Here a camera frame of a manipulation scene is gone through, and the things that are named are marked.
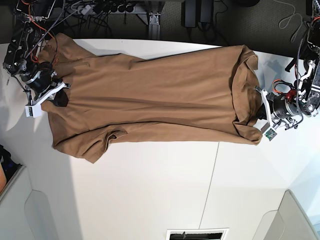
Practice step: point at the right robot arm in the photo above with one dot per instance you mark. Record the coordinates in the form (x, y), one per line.
(34, 23)

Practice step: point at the brown t-shirt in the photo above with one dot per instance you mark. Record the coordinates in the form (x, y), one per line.
(206, 95)

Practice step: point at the white power strip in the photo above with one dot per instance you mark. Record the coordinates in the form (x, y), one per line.
(82, 10)

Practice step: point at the white framed vent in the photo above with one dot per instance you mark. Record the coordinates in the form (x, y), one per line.
(197, 234)

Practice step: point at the black power strip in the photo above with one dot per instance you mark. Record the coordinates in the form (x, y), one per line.
(119, 7)

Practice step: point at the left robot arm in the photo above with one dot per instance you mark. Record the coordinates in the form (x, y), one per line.
(306, 71)

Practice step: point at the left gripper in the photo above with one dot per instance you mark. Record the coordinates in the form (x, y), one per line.
(279, 110)

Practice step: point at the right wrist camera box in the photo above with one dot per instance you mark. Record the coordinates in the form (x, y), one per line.
(33, 110)

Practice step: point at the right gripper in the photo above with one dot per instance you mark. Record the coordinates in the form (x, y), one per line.
(43, 85)

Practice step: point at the aluminium table leg post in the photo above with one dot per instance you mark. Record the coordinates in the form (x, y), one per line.
(154, 20)

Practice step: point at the black power adapter box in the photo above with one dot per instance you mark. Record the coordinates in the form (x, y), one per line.
(196, 11)

